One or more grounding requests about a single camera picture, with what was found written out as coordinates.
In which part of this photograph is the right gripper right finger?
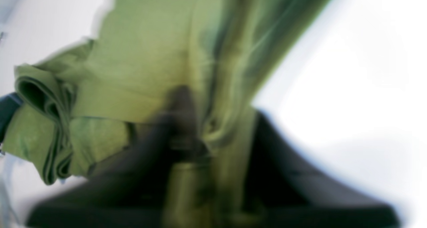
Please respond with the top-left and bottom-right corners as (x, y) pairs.
(245, 112), (401, 228)

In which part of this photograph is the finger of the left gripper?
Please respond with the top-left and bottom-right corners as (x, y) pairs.
(0, 93), (23, 142)

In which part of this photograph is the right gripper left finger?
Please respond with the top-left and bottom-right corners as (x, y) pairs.
(26, 86), (205, 228)

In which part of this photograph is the olive green T-shirt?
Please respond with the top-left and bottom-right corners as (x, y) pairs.
(1, 0), (330, 228)

